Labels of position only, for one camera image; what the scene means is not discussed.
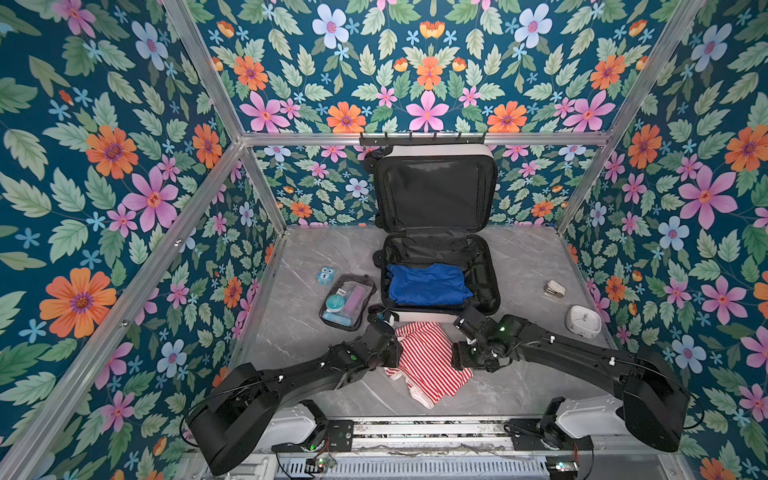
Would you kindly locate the white round alarm clock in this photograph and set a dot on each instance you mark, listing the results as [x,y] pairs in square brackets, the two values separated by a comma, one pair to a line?
[583,322]

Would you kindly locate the red white striped garment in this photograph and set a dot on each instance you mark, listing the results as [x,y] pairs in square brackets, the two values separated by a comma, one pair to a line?
[426,364]

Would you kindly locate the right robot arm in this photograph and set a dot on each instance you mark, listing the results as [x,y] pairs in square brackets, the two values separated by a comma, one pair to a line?
[642,396]

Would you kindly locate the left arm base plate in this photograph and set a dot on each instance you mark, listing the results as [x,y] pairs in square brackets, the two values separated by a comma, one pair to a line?
[335,436]

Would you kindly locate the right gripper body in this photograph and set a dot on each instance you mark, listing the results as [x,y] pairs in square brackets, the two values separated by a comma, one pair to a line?
[470,356]

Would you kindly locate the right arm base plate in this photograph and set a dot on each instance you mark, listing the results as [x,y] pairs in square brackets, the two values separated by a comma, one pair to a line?
[529,434]

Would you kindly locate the clear toiletry pouch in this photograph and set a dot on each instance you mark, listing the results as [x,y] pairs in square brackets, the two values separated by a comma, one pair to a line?
[345,305]

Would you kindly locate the black hook rack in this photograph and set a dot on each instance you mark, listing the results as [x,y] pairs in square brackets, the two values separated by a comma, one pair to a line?
[420,139]

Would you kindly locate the small beige stapler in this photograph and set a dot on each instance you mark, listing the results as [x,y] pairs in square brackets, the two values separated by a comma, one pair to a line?
[555,289]

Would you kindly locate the aluminium mounting rail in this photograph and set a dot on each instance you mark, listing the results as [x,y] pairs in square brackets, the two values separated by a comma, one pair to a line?
[430,433]

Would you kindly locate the white hard-shell suitcase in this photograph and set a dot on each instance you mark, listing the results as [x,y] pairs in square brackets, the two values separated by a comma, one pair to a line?
[433,201]

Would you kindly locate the blue cloth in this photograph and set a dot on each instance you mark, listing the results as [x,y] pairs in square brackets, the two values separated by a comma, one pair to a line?
[435,285]

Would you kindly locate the small teal owl toy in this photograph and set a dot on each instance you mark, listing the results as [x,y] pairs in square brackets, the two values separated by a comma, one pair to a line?
[326,275]

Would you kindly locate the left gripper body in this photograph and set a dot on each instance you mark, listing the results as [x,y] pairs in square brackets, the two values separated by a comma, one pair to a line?
[390,358]

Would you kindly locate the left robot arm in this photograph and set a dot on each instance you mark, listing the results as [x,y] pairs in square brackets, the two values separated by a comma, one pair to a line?
[228,424]

